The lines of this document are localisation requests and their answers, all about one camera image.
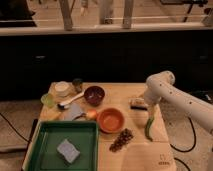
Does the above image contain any black cable right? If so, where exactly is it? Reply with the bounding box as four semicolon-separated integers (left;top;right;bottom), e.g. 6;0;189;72
169;116;201;171

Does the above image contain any orange onion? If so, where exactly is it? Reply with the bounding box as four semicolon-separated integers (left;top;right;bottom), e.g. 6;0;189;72
86;109;98;120

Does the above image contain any green plastic tray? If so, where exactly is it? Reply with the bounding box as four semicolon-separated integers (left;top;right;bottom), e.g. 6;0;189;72
23;121;98;171

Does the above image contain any green chili pepper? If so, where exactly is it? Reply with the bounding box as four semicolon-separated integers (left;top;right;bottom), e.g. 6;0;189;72
145;116;155;141

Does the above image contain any black cable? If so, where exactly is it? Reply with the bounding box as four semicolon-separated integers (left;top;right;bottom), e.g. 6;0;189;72
0;112;31;144
169;116;201;171

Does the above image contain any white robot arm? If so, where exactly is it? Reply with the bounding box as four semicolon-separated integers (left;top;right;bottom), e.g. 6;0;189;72
143;71;213;136

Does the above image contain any small green cup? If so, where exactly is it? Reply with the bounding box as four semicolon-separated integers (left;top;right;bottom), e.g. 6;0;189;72
41;93;55;108

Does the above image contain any orange bowl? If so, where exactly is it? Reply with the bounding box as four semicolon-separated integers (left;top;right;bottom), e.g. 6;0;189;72
97;108;125;133

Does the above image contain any dark purple bowl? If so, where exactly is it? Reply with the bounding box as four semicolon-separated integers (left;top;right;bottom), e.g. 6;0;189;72
84;86;105;106

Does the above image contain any white round container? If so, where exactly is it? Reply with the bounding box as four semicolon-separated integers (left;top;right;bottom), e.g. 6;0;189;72
54;81;70;97

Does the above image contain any grey cleaver knife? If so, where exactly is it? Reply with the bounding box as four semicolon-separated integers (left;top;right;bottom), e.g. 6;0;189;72
54;103;85;121

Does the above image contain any white spoon with black head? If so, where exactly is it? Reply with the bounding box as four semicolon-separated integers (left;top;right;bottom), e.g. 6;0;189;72
58;92;84;109

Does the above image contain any blue grey sponge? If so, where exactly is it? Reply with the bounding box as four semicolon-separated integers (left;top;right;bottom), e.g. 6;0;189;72
57;139;80;163

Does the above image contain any black device on floor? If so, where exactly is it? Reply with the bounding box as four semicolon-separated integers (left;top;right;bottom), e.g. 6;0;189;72
199;91;213;104

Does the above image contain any dark small jar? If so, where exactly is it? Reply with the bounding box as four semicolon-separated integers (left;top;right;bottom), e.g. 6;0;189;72
72;78;83;93

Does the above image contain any black cable left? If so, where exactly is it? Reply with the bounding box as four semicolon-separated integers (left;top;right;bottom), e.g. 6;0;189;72
0;112;31;144

